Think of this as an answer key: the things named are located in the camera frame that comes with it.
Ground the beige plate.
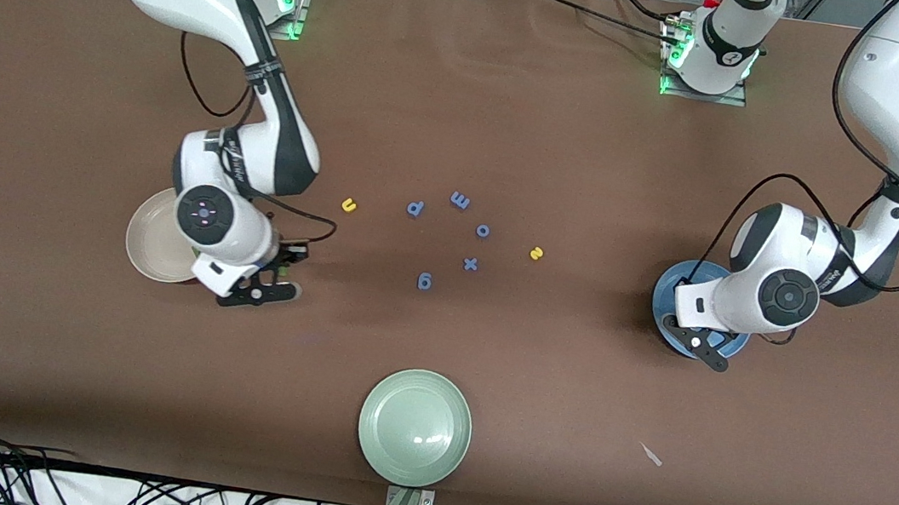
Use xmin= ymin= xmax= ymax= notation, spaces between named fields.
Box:
xmin=121 ymin=184 xmax=210 ymax=288

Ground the green plate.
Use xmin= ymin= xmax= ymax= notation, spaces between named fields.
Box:
xmin=352 ymin=363 xmax=479 ymax=494

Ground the blue plate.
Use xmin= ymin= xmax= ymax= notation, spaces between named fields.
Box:
xmin=645 ymin=255 xmax=759 ymax=365

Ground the black table cable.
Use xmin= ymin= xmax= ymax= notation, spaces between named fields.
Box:
xmin=520 ymin=0 xmax=687 ymax=46

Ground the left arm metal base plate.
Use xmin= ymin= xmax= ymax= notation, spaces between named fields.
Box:
xmin=657 ymin=18 xmax=758 ymax=108

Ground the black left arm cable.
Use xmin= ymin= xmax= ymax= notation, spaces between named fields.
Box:
xmin=684 ymin=0 xmax=899 ymax=360

